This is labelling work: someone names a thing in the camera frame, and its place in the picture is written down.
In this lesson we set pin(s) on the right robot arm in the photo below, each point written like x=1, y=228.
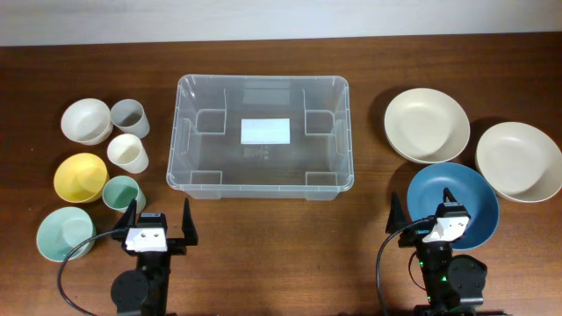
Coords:
x=454, y=284

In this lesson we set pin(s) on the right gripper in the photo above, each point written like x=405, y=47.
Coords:
x=397, y=217

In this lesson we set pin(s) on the white small bowl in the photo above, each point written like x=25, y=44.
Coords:
x=87, y=121

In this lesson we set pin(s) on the mint green plastic cup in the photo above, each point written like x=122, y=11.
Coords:
x=120, y=191

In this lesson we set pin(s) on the yellow small bowl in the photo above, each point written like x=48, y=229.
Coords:
x=81, y=178

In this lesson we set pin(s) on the white label in bin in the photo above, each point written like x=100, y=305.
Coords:
x=270, y=131

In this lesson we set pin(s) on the blue plate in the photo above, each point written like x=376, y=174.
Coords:
x=468, y=187

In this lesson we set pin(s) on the cream plastic cup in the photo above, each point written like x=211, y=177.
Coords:
x=127, y=152

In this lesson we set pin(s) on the grey plastic cup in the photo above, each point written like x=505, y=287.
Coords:
x=129, y=116

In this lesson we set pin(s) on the mint green small bowl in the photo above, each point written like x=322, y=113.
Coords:
x=62, y=230

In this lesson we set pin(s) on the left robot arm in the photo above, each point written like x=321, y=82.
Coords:
x=144, y=289

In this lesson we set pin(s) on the cream plate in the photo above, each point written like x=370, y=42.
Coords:
x=520, y=162
x=426, y=126

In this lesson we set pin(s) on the clear plastic storage bin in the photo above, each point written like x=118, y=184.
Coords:
x=208, y=161

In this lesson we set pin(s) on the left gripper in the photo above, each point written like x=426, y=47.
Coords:
x=178, y=246

